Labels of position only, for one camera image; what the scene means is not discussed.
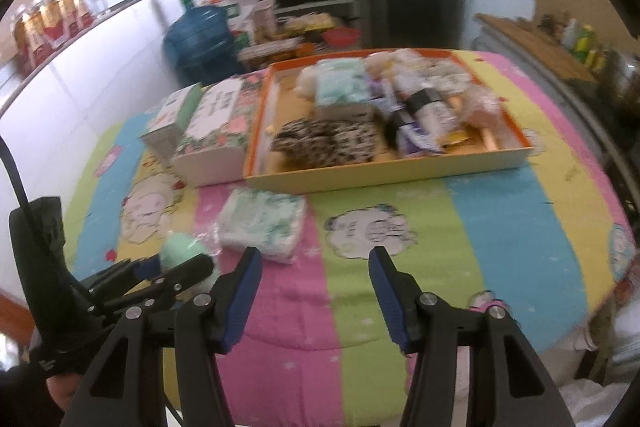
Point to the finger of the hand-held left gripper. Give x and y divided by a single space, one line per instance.
187 269
147 268

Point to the mint tissue pack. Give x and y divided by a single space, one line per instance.
262 224
342 82

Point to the pink puff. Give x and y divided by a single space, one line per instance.
482 107

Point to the kitchen counter cabinet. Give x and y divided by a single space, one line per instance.
575 97

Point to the person's left hand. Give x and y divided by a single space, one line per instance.
62 389

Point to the printed cartoon blanket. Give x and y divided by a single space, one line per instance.
450 232

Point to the cream plush scrunchie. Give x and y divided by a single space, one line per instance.
306 82

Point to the clear food container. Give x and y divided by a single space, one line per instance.
270 51

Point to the blue water jug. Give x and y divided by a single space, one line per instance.
200 42

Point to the purple white packet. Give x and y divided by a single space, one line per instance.
415 142

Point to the white sack green label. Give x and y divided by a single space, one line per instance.
240 9

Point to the green tissue box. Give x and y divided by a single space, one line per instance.
165 127

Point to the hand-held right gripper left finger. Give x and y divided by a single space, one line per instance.
242 302

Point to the mint makeup sponge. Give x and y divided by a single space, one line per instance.
180 249

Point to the wooden cutting board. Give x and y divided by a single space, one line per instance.
530 42

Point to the green yellow bottle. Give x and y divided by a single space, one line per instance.
586 44

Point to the floral tissue box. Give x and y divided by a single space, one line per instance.
215 127

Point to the white plastic bottle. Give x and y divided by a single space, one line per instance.
568 34

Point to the leopard print scrunchie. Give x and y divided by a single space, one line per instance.
325 142

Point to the cardboard box tray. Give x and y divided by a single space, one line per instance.
380 174

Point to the red plastic basin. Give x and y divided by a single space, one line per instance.
341 37

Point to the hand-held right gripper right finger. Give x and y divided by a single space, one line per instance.
390 302

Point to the large white sack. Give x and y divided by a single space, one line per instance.
610 372

